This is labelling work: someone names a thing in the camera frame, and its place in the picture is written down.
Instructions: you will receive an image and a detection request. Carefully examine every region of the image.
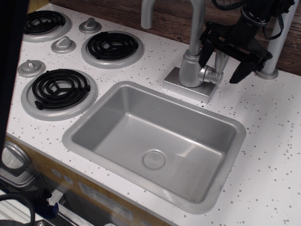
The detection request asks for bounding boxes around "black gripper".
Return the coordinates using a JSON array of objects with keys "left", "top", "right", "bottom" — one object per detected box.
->
[{"left": 198, "top": 11, "right": 272, "bottom": 84}]

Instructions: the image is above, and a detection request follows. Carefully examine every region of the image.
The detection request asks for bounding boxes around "silver stove knob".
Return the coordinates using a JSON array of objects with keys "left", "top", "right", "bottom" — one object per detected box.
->
[
  {"left": 51, "top": 36, "right": 76, "bottom": 54},
  {"left": 17, "top": 60, "right": 46, "bottom": 78},
  {"left": 79, "top": 17, "right": 102, "bottom": 34}
]

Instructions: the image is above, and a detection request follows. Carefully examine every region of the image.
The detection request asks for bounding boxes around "grey support pole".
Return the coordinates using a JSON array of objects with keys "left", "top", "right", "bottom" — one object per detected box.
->
[{"left": 255, "top": 0, "right": 299, "bottom": 80}]

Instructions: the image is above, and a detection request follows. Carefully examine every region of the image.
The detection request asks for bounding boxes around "front silver stove knob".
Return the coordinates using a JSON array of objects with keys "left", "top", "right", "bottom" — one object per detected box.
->
[{"left": 17, "top": 60, "right": 46, "bottom": 78}]

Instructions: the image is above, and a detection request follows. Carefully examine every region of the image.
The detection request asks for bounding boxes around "black coil burner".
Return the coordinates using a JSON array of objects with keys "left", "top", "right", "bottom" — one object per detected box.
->
[
  {"left": 81, "top": 31, "right": 144, "bottom": 69},
  {"left": 21, "top": 69, "right": 98, "bottom": 121},
  {"left": 23, "top": 10, "right": 72, "bottom": 43}
]

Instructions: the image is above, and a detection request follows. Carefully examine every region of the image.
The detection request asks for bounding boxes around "silver faucet lever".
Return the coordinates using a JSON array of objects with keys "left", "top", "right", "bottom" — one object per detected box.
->
[{"left": 198, "top": 50, "right": 229, "bottom": 85}]

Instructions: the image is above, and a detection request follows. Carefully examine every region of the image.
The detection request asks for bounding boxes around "middle silver stove knob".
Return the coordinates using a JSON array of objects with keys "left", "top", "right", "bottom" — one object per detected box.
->
[{"left": 51, "top": 36, "right": 76, "bottom": 54}]

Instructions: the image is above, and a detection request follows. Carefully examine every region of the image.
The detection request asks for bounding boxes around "rear silver stove knob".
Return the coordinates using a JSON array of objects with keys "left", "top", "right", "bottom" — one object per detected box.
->
[{"left": 79, "top": 17, "right": 102, "bottom": 34}]

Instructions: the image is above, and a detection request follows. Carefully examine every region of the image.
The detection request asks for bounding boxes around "silver oven dial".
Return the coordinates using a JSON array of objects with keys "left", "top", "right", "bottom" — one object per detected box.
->
[{"left": 1, "top": 141, "right": 31, "bottom": 170}]

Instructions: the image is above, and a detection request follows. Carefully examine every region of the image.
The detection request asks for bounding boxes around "black coiled cable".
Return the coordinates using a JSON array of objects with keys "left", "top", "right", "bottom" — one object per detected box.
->
[{"left": 0, "top": 192, "right": 36, "bottom": 223}]

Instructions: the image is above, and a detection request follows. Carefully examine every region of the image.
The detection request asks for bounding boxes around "grey plastic sink basin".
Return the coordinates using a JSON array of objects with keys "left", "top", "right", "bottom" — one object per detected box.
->
[{"left": 63, "top": 81, "right": 246, "bottom": 214}]

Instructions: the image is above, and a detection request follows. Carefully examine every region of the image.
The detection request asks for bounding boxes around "middle black coil burner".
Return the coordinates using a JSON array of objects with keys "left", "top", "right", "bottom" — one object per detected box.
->
[{"left": 81, "top": 31, "right": 144, "bottom": 69}]

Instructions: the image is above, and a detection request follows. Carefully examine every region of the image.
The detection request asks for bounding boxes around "silver toy faucet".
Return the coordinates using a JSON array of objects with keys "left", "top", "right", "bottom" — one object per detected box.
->
[{"left": 140, "top": 0, "right": 220, "bottom": 104}]

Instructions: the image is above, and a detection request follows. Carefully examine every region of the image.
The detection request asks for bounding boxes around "rear black coil burner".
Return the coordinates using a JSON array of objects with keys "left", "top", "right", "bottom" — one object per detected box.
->
[{"left": 23, "top": 10, "right": 72, "bottom": 43}]

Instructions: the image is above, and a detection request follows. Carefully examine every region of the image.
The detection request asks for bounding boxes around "front black coil burner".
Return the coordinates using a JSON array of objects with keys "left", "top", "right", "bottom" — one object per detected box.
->
[{"left": 21, "top": 69, "right": 98, "bottom": 121}]

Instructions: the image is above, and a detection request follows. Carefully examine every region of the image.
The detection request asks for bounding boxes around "dark foreground post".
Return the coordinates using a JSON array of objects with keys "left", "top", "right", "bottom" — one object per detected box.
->
[{"left": 0, "top": 0, "right": 29, "bottom": 151}]

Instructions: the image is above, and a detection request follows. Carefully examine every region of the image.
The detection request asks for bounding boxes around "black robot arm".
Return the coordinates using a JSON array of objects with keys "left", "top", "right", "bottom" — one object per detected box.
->
[{"left": 198, "top": 0, "right": 295, "bottom": 84}]

